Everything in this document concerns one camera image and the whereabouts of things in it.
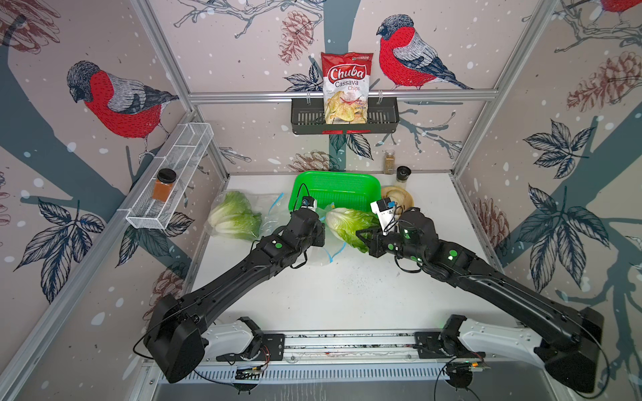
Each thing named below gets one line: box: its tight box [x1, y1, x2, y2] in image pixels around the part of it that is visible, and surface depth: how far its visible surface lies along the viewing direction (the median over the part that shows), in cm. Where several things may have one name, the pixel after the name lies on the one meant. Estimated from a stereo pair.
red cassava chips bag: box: [321, 51, 374, 125], surface depth 87 cm
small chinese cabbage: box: [326, 207, 382, 254], surface depth 72 cm
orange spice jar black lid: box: [152, 167, 177, 203], surface depth 67 cm
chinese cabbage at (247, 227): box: [214, 212, 263, 241], surface depth 94 cm
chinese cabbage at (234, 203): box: [208, 190, 253, 227], surface depth 100 cm
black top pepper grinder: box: [396, 165, 413, 183], surface depth 109 cm
